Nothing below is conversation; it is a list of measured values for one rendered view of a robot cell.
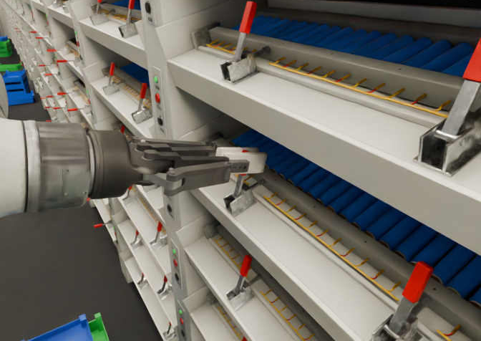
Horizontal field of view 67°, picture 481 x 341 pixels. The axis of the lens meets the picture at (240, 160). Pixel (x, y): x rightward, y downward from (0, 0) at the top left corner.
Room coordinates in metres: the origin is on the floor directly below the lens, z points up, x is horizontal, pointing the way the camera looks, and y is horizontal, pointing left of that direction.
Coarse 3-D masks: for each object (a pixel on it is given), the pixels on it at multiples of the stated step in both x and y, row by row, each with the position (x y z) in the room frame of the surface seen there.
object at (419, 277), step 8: (416, 264) 0.24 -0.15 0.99; (424, 264) 0.23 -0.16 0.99; (416, 272) 0.23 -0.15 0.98; (424, 272) 0.23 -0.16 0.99; (416, 280) 0.23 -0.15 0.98; (424, 280) 0.22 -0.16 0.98; (408, 288) 0.23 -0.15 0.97; (416, 288) 0.23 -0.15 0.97; (408, 296) 0.23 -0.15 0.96; (416, 296) 0.22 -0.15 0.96; (400, 304) 0.23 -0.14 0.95; (408, 304) 0.22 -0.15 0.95; (400, 312) 0.22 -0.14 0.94; (408, 312) 0.22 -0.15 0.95; (392, 320) 0.22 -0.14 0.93; (400, 320) 0.22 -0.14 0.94; (392, 328) 0.22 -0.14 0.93; (400, 328) 0.22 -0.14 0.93
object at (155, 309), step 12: (132, 264) 1.15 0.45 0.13; (132, 276) 1.09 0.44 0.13; (144, 276) 1.08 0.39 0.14; (144, 288) 1.02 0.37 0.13; (144, 300) 0.97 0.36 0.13; (156, 300) 0.96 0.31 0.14; (156, 312) 0.91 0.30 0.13; (156, 324) 0.86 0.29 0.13; (168, 324) 0.86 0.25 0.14; (168, 336) 0.80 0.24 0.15
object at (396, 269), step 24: (216, 144) 0.59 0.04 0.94; (264, 168) 0.49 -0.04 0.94; (288, 192) 0.43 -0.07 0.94; (312, 216) 0.38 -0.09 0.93; (336, 216) 0.36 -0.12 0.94; (336, 240) 0.34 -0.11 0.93; (360, 240) 0.32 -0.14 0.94; (360, 264) 0.30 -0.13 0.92; (384, 264) 0.29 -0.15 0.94; (408, 264) 0.28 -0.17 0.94; (432, 288) 0.25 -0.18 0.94; (456, 312) 0.23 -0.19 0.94; (480, 312) 0.22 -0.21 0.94; (480, 336) 0.21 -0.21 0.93
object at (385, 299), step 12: (264, 204) 0.43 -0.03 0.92; (300, 228) 0.38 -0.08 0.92; (312, 240) 0.35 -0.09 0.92; (324, 252) 0.33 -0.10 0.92; (336, 264) 0.32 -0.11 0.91; (360, 276) 0.29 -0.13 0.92; (372, 288) 0.28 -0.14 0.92; (384, 300) 0.26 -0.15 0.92; (420, 324) 0.23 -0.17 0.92; (432, 336) 0.22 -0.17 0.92
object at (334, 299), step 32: (224, 128) 0.64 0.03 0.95; (192, 192) 0.55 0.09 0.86; (224, 192) 0.49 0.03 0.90; (256, 192) 0.47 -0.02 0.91; (224, 224) 0.46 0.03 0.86; (256, 224) 0.40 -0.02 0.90; (256, 256) 0.38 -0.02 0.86; (288, 256) 0.34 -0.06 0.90; (320, 256) 0.33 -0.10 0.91; (352, 256) 0.32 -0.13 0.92; (288, 288) 0.32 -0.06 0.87; (320, 288) 0.29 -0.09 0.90; (352, 288) 0.28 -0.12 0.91; (384, 288) 0.28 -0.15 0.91; (320, 320) 0.28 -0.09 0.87; (352, 320) 0.25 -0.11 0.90; (384, 320) 0.24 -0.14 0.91
